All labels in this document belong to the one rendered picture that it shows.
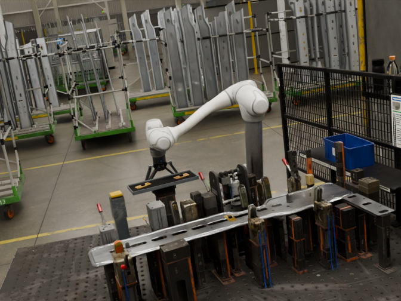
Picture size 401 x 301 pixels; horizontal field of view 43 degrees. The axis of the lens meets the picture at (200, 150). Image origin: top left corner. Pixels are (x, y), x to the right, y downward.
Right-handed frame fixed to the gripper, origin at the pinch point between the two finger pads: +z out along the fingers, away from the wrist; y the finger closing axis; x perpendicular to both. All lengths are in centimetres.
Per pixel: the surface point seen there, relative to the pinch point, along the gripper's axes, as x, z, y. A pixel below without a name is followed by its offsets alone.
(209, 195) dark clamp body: 37.4, -3.1, -14.2
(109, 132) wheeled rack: -555, 77, -69
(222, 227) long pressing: 62, 5, -9
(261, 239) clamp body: 77, 9, -23
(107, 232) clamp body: 42, 0, 42
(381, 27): -111, -60, -253
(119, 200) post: 24.2, -8.0, 30.6
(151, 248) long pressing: 62, 5, 26
